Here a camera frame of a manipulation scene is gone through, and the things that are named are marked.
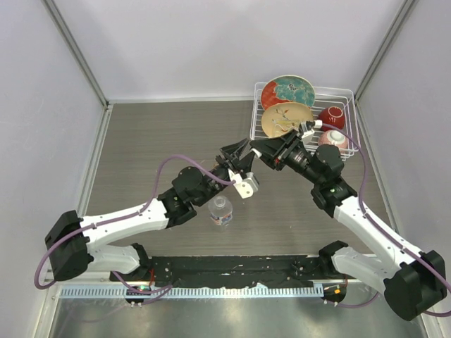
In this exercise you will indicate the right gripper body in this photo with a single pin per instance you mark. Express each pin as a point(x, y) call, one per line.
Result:
point(289, 151)

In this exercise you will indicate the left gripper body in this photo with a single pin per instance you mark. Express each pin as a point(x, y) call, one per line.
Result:
point(231, 164)

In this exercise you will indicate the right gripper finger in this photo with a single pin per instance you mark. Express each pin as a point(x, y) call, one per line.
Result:
point(270, 160)
point(268, 145)

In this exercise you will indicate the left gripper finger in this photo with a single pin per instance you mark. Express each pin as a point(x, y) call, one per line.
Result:
point(234, 151)
point(245, 163)

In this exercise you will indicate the clear plastic water bottle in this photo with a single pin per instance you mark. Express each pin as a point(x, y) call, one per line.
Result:
point(221, 212)

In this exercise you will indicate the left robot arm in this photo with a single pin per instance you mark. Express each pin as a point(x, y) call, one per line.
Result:
point(77, 244)

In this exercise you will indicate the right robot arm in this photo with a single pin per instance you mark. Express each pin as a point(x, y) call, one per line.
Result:
point(410, 280)

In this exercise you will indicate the cream floral plate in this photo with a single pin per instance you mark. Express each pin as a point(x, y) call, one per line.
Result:
point(279, 119)

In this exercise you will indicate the pink patterned bowl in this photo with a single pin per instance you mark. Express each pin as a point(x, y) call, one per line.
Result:
point(335, 138)

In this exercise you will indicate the red bowl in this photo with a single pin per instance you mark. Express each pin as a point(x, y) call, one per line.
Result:
point(332, 116)

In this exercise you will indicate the red and teal plate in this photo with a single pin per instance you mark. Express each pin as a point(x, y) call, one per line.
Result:
point(286, 89)

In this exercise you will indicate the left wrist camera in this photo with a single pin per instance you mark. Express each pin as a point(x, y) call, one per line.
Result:
point(245, 186)

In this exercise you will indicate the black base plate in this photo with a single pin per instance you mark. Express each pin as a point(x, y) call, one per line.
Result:
point(234, 272)

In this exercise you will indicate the white slotted cable duct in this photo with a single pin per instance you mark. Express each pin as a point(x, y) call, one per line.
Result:
point(116, 291)

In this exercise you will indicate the aluminium frame rail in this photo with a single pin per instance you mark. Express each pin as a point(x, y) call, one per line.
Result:
point(97, 271)

